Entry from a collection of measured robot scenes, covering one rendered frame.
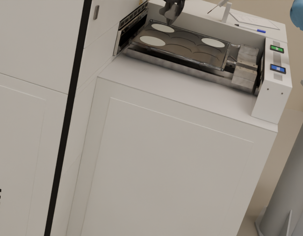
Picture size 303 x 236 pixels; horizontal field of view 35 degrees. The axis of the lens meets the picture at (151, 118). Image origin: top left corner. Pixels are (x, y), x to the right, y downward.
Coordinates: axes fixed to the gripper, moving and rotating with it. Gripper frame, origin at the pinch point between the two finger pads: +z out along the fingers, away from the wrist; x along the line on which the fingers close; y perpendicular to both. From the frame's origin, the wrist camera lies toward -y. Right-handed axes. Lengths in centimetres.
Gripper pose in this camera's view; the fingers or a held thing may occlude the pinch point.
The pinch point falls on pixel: (170, 22)
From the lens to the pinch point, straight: 188.3
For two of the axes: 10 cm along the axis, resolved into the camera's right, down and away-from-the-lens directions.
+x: 5.4, 4.9, -6.8
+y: -8.1, 0.8, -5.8
